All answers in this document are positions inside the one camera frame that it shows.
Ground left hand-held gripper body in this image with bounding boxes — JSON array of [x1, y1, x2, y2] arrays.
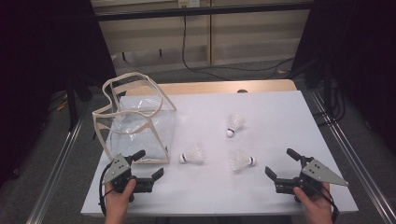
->
[[101, 154, 155, 203]]

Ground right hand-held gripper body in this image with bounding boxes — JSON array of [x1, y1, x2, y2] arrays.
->
[[274, 155, 349, 203]]

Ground clear bag with beige trim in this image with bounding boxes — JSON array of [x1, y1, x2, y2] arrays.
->
[[92, 71, 177, 165]]

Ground white shuttlecock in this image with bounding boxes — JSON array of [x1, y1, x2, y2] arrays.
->
[[226, 113, 246, 138], [229, 150, 257, 172], [178, 143, 205, 165]]

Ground person's left hand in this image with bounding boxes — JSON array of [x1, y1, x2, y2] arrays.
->
[[104, 178, 138, 216]]

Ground person's right hand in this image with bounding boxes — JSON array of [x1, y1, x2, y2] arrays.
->
[[292, 181, 334, 218]]

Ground white table cover sheet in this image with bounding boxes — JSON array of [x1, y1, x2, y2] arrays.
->
[[79, 90, 360, 217]]

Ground black metal stand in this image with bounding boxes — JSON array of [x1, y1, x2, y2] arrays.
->
[[65, 77, 78, 130]]

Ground black curtain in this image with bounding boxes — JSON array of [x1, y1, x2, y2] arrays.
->
[[0, 0, 118, 188], [290, 0, 396, 147]]

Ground black horizontal bar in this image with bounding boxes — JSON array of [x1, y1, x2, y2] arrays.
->
[[94, 2, 314, 22]]

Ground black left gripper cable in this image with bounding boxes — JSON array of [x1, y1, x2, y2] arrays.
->
[[98, 162, 113, 217]]

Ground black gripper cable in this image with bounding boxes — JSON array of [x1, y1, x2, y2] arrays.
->
[[317, 183, 340, 224], [98, 162, 113, 217]]

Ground metal floor rail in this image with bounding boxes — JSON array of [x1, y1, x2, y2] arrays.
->
[[309, 90, 396, 224], [26, 119, 84, 224]]

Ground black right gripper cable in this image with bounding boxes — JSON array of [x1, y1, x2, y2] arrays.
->
[[317, 183, 340, 224]]

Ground black floor cables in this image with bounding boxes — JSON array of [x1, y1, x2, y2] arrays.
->
[[312, 80, 347, 127]]

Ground black wall cable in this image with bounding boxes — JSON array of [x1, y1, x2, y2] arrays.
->
[[181, 14, 295, 81]]

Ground white wall socket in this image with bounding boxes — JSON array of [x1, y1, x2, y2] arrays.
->
[[177, 0, 201, 8]]

